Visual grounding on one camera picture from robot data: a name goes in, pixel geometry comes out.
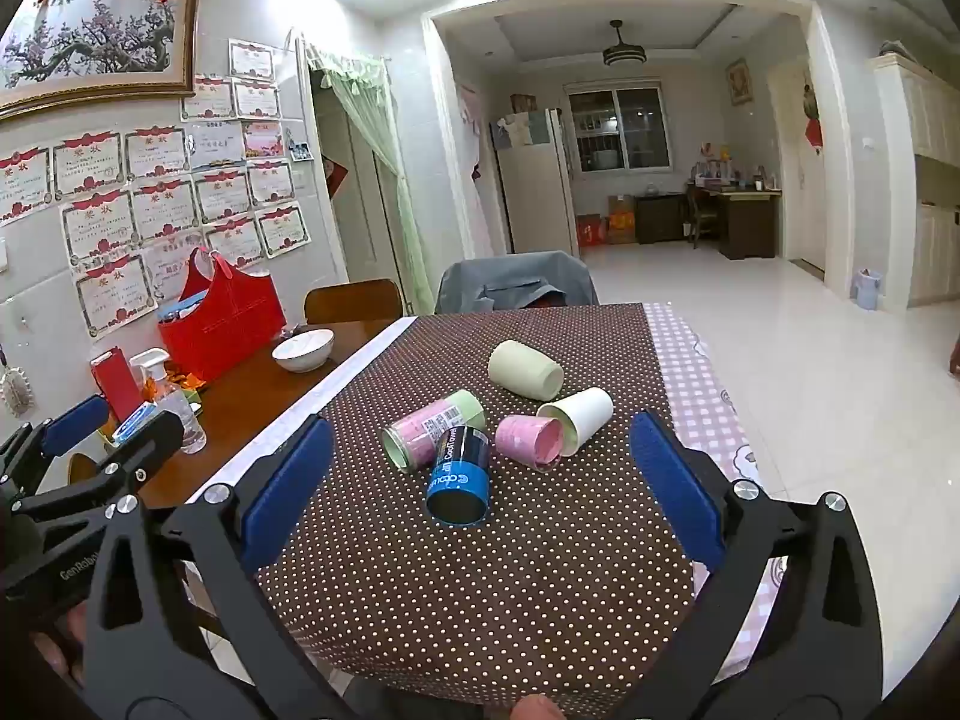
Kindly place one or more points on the wooden chair back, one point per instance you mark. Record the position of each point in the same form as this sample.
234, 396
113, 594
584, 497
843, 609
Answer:
352, 301

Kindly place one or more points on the clear spray bottle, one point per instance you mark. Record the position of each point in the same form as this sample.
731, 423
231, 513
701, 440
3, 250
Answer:
176, 409

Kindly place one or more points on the group of wall certificates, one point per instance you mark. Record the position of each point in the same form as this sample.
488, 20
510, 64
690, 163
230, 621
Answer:
150, 202

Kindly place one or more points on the white cabinet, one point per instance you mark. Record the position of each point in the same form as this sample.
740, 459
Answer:
926, 187

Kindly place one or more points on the green door curtain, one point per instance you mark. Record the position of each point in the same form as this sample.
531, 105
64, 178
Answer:
375, 150

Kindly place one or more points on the framed blossom painting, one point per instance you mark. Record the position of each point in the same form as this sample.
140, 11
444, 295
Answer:
90, 41

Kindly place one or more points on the blue and black cup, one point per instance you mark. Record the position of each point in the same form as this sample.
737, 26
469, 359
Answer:
459, 484

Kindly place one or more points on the ceiling fan lamp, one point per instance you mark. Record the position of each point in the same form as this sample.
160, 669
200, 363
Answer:
624, 52

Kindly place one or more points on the grey covered chair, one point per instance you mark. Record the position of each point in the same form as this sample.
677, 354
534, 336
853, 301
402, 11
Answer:
510, 281

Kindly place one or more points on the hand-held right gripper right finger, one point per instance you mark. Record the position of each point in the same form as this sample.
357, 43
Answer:
675, 495

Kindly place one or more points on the light green cup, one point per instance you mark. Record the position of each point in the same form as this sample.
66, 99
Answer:
525, 369

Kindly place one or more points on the white cloth strip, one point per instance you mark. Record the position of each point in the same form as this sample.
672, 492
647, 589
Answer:
300, 405

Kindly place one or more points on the white refrigerator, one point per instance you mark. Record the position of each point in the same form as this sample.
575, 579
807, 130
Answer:
532, 187

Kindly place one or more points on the blue and white tube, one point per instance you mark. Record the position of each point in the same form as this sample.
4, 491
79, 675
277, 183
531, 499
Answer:
135, 420

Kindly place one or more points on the window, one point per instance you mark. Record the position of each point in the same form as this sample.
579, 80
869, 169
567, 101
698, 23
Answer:
619, 127

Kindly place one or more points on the framed wall picture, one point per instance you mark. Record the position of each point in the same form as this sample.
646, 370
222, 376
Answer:
739, 81

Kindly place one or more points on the orange snack packets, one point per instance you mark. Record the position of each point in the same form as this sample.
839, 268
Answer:
186, 377

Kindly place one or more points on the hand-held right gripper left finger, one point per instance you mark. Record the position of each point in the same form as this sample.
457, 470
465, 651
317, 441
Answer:
289, 495

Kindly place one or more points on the dark desk chair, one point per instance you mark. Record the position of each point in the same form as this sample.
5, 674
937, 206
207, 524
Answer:
701, 221

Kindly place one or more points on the dark low cabinet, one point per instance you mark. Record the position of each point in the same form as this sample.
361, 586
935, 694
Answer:
658, 217

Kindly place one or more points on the blue trash bin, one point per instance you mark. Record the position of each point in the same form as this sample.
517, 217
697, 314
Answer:
868, 291

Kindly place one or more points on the red felt bag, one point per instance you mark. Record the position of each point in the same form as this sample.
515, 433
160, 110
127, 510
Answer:
225, 322

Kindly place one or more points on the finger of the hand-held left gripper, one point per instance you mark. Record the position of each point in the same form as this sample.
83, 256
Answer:
75, 424
139, 446

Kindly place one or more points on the person's left hand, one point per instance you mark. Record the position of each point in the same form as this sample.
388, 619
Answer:
60, 656

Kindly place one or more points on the brown polka-dot tablecloth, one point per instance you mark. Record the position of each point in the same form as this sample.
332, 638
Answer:
480, 600

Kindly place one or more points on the red door decoration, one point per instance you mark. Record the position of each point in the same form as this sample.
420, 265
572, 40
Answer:
810, 120

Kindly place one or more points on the dark wooden desk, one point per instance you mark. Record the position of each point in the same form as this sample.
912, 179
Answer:
746, 221

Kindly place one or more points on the brown cardboard box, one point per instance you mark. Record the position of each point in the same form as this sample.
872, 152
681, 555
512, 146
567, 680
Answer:
621, 221

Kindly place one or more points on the pink checked tablecloth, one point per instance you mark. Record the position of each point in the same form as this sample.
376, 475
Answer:
705, 405

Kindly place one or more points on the red cardboard box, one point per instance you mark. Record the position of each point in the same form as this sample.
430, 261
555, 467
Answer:
590, 231

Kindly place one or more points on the white bowl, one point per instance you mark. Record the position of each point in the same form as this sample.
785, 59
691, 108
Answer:
303, 349

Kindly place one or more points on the hanging white brush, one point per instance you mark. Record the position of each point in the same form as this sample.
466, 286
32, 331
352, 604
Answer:
13, 390

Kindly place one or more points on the pink and green labelled cup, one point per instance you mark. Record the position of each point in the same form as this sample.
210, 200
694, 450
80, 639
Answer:
431, 427

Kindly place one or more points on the white cup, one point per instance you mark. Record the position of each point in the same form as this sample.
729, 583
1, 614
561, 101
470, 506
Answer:
579, 415

